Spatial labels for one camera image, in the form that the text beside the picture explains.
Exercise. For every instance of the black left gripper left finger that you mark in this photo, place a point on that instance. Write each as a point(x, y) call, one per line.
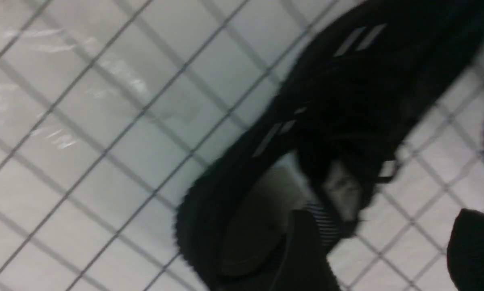
point(303, 265)

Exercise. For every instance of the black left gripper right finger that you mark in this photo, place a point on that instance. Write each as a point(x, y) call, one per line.
point(465, 251)

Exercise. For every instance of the black mesh sneaker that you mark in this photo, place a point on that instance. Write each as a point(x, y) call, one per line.
point(350, 99)

